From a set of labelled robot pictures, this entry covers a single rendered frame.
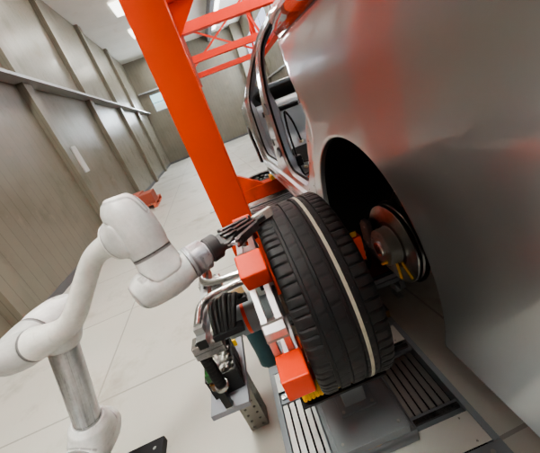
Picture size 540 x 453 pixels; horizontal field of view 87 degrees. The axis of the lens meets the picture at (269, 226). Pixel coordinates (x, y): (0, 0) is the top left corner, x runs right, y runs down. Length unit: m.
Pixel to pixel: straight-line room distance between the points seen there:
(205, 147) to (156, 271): 0.75
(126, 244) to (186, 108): 0.77
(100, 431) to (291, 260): 1.10
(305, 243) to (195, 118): 0.81
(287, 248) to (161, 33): 0.99
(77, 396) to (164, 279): 0.78
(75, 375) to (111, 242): 0.72
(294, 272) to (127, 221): 0.43
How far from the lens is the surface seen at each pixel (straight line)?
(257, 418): 1.80
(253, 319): 1.02
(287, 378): 0.79
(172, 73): 1.37
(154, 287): 0.75
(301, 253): 0.77
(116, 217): 0.74
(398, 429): 1.44
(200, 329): 0.87
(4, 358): 1.12
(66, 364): 1.33
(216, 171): 1.37
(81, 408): 1.47
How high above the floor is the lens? 1.49
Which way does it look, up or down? 22 degrees down
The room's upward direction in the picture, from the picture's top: 21 degrees counter-clockwise
